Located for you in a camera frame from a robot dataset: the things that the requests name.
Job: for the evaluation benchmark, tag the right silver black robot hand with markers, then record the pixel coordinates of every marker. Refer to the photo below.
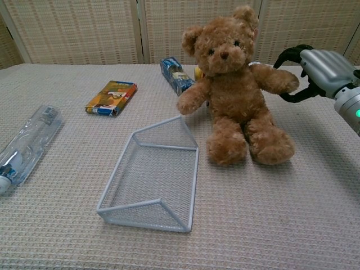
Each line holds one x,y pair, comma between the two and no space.
326,70

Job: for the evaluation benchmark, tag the brown plush teddy bear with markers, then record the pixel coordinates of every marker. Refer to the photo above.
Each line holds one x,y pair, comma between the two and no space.
233,92

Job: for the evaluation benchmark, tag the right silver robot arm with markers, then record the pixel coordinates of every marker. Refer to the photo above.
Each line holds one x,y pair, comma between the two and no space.
350,109

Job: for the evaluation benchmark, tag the beige woven screen panel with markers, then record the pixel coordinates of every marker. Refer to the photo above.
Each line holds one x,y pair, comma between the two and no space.
76,31
8,47
168,28
303,22

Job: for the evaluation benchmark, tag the blue cookie packet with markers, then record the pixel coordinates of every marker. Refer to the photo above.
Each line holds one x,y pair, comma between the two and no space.
175,74

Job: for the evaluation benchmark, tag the orange snack packet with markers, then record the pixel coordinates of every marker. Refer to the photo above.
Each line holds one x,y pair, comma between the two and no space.
112,97

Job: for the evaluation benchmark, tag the beige woven fringed tablecloth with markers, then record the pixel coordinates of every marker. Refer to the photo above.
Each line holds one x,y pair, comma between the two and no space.
70,225

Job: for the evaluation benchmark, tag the clear plastic water bottle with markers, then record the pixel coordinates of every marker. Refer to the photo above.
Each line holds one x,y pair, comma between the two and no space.
31,137

